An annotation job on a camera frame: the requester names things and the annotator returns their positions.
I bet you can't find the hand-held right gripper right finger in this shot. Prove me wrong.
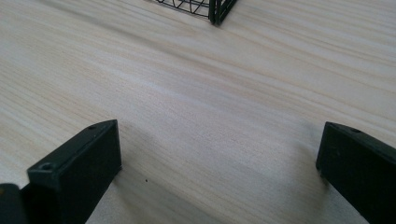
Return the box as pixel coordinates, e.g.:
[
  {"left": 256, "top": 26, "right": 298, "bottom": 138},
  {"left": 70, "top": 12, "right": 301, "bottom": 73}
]
[{"left": 315, "top": 121, "right": 396, "bottom": 224}]

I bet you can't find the black wire mesh basket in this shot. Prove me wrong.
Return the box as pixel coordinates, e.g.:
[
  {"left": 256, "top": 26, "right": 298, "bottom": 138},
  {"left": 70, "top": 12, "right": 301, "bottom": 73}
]
[{"left": 152, "top": 0, "right": 238, "bottom": 26}]

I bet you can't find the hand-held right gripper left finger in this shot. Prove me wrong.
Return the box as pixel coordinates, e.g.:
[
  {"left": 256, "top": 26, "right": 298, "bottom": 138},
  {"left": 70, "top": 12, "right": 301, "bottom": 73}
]
[{"left": 20, "top": 119, "right": 122, "bottom": 224}]

